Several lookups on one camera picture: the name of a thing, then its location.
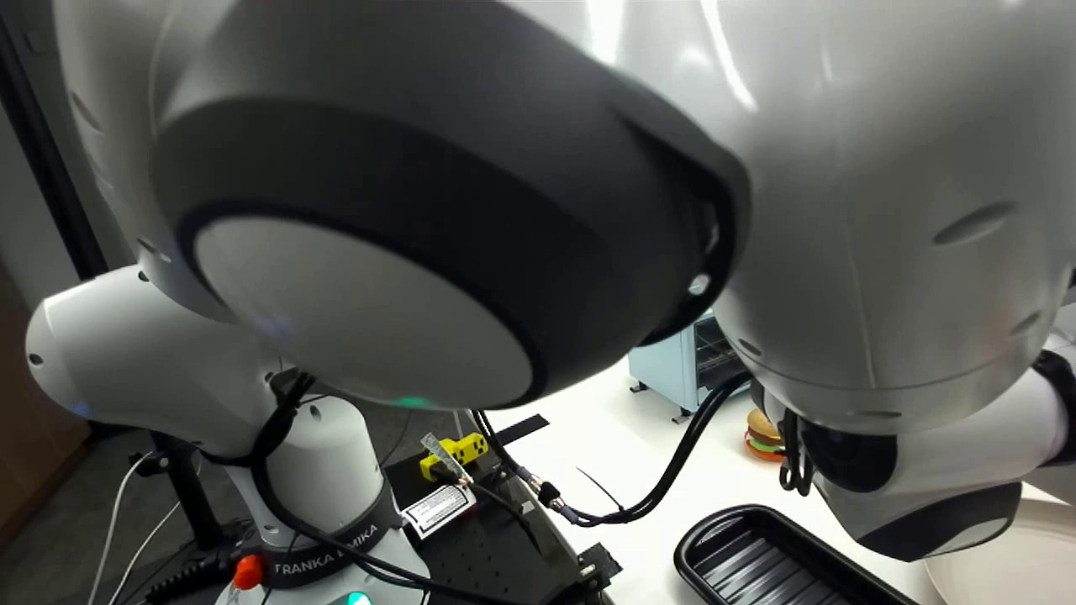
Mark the silver label plate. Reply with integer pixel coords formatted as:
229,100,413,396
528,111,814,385
398,479,480,539

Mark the yellow clamp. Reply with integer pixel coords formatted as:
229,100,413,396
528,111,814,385
416,430,496,479

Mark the black ridged tray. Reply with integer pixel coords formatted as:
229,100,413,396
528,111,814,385
673,502,918,605

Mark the white bottle orange cap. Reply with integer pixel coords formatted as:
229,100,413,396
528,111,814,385
216,551,276,605

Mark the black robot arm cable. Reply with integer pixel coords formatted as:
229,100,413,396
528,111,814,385
466,372,758,530

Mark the white floor cable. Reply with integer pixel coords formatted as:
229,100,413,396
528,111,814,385
83,451,183,605

